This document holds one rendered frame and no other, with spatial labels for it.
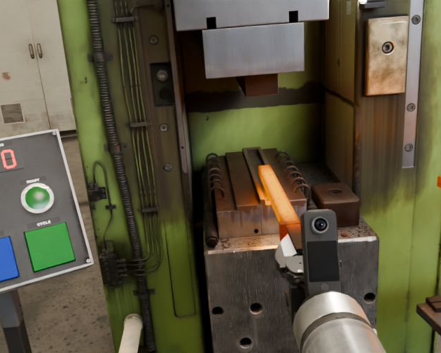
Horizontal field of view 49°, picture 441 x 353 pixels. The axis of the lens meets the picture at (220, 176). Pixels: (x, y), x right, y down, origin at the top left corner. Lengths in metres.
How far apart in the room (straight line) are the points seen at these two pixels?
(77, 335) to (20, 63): 4.30
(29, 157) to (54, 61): 5.25
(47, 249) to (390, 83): 0.82
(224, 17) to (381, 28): 0.38
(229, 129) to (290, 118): 0.19
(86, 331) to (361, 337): 2.04
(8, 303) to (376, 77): 0.94
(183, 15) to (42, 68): 5.31
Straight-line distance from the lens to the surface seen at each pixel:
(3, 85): 6.34
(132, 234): 1.24
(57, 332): 2.56
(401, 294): 1.45
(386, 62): 1.19
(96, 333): 2.47
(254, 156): 1.43
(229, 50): 0.99
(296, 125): 1.54
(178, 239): 1.26
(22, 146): 1.01
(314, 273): 0.66
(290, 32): 1.00
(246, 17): 0.99
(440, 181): 1.11
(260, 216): 1.09
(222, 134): 1.51
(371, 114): 1.22
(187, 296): 1.34
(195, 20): 0.99
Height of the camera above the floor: 1.40
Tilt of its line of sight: 19 degrees down
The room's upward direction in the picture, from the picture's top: 4 degrees counter-clockwise
